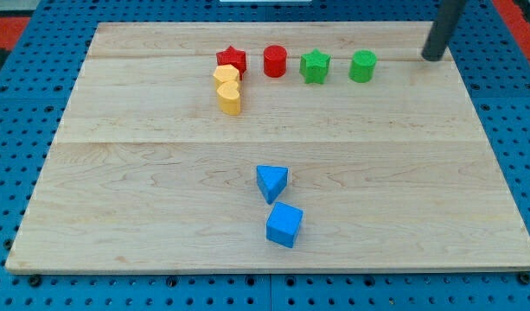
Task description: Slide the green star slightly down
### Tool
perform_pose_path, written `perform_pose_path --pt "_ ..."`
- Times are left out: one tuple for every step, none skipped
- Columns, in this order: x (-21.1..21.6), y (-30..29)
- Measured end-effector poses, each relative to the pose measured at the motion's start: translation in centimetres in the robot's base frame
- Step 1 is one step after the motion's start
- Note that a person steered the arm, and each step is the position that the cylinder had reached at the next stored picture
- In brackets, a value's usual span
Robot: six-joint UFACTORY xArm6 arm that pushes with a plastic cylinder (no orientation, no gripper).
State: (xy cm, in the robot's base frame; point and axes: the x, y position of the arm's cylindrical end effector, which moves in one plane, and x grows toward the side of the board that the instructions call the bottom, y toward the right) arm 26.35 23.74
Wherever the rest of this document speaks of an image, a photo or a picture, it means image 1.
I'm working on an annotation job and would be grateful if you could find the light wooden board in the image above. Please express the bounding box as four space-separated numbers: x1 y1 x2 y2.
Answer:
5 22 530 275

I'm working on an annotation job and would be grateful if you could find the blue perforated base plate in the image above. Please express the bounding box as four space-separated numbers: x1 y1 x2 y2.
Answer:
0 1 530 310

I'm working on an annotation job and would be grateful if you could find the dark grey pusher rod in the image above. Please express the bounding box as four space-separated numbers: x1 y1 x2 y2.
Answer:
421 0 467 61

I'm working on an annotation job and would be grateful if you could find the blue cube block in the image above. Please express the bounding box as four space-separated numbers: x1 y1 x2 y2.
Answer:
265 202 304 248

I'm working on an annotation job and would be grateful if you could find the red cylinder block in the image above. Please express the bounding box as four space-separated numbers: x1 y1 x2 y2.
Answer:
263 45 288 78

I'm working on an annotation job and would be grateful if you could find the yellow hexagon block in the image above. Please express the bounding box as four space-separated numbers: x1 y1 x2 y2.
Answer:
213 64 239 89

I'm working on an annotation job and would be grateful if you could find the yellow heart block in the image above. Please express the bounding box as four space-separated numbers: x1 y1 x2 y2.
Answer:
216 80 241 116

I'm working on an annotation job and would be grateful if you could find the green cylinder block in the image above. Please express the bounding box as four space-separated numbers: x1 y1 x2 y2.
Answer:
348 50 377 83

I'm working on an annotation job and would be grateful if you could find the blue triangle block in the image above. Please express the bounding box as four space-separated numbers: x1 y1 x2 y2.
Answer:
256 165 289 205

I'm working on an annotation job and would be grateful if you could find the red star block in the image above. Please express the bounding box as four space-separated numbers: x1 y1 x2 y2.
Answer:
216 46 247 80

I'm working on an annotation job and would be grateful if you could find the green star block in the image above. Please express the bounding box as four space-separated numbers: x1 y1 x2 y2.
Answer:
299 49 331 84

